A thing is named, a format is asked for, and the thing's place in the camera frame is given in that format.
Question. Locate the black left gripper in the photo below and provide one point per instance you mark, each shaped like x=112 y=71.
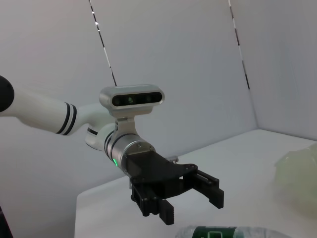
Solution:
x=153 y=171

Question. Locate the green glass fruit plate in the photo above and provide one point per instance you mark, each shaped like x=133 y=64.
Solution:
x=297 y=178

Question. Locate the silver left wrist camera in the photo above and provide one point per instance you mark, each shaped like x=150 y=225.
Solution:
x=133 y=99

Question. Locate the dark unidentified object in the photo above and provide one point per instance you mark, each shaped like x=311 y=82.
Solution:
x=3 y=223

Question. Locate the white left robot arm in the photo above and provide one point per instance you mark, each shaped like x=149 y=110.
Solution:
x=44 y=111

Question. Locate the water bottle with green label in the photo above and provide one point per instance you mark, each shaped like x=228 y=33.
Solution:
x=213 y=233

